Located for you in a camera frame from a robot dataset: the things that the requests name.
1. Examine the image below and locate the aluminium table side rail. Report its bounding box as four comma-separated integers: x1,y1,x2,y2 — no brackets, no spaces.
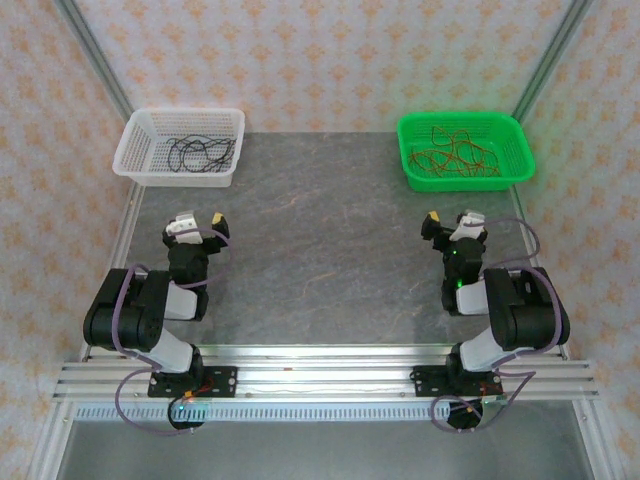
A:
507,179,572,361
79,187,146,362

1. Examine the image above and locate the white plastic basket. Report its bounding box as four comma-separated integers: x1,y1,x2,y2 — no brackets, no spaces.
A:
111,106,247,189

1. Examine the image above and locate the aluminium base rail beam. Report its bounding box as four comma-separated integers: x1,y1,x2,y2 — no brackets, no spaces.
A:
52,343,599,404

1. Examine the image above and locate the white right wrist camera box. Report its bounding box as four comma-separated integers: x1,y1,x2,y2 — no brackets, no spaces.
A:
448,209,486,243

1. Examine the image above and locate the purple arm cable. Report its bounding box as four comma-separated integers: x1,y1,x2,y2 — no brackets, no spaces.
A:
430,216,565,434
110,224,237,437

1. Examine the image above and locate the thin black cable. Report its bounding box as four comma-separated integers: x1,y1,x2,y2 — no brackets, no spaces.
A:
181,135,238,174
197,139,237,174
166,136,212,176

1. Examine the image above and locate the aluminium frame post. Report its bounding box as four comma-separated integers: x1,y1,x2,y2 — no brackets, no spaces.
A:
53,0,135,121
513,0,595,124

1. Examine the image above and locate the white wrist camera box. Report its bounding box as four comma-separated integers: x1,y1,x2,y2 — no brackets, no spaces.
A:
448,209,486,243
166,209,206,245

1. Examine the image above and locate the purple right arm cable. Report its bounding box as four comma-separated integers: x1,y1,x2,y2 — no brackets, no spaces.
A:
430,216,565,434

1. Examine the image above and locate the grey slotted cable duct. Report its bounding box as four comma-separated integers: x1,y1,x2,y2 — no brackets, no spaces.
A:
74,402,454,423

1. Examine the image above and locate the green plastic basket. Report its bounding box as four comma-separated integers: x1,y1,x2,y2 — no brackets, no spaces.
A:
396,110,537,193

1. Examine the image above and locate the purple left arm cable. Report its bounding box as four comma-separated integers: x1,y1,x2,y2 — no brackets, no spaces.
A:
110,224,237,437

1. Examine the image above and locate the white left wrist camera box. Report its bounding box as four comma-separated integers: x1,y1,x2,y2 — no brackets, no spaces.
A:
166,209,206,245

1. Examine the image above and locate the grey metal shelf panel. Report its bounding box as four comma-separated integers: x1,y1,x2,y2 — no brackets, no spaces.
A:
54,419,599,480

